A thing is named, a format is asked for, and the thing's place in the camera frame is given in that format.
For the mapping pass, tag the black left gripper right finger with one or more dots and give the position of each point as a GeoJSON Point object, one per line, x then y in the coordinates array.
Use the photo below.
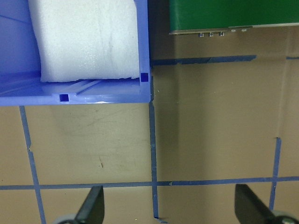
{"type": "Point", "coordinates": [249, 209]}

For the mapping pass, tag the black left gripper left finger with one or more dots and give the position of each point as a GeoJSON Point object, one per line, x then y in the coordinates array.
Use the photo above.
{"type": "Point", "coordinates": [92, 210]}

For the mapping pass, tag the blue left plastic bin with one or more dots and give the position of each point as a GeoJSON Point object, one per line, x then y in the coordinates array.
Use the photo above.
{"type": "Point", "coordinates": [20, 74]}

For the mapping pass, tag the white foam sheet left bin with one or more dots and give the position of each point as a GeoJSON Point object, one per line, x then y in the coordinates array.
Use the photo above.
{"type": "Point", "coordinates": [86, 39]}

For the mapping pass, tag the green conveyor belt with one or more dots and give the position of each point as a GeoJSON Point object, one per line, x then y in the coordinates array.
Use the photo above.
{"type": "Point", "coordinates": [220, 16]}

